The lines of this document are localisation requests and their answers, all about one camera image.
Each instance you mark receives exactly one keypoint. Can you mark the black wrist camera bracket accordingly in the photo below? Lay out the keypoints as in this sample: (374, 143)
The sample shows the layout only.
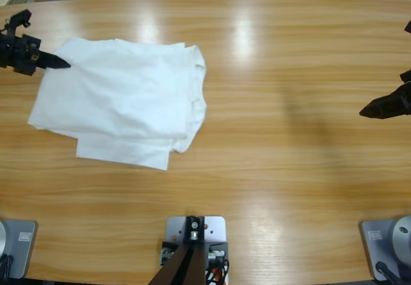
(17, 20)
(408, 26)

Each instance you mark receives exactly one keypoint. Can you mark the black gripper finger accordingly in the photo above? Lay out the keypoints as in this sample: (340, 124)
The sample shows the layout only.
(35, 47)
(390, 103)
(53, 62)
(406, 76)

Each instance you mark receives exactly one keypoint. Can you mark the white label sticker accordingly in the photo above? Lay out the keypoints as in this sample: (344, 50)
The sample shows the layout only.
(375, 235)
(25, 237)

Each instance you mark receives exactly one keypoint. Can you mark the white mounting block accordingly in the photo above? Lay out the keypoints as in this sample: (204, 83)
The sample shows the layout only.
(175, 227)

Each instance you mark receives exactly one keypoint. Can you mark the silver cylindrical fitting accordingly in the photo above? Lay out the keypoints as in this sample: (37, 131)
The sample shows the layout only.
(215, 255)
(165, 254)

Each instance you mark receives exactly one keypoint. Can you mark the white t-shirt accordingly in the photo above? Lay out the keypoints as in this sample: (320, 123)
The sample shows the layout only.
(122, 99)

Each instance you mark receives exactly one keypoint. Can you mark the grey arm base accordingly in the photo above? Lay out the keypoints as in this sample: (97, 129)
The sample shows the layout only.
(22, 256)
(372, 253)

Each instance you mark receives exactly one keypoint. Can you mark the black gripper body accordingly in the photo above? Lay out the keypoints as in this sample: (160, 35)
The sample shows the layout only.
(16, 54)

